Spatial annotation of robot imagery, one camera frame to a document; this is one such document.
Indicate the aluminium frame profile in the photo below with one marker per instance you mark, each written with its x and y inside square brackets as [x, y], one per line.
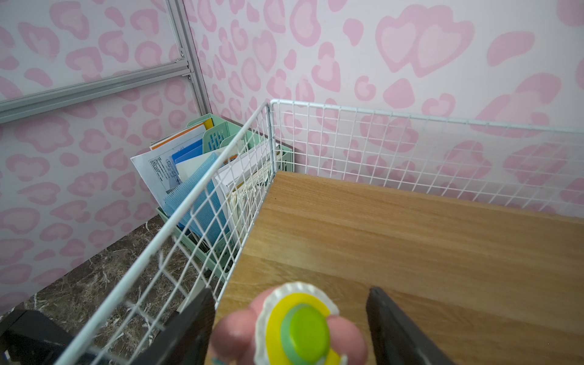
[56, 54]

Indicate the mint green file organizer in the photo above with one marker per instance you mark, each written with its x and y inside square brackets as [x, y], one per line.
[187, 258]

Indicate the papers and folders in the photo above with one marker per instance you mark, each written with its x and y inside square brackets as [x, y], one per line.
[218, 167]

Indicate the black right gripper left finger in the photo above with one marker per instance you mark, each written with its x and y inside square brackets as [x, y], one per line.
[186, 338]

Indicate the white wire wooden shelf rack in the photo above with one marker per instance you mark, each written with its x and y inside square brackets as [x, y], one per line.
[474, 228]

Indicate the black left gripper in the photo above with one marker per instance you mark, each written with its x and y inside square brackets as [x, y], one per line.
[30, 337]

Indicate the green hat pink figurine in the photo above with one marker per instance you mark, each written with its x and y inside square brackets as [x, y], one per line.
[294, 323]

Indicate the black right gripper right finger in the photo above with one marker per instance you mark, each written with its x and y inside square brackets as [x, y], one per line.
[396, 338]

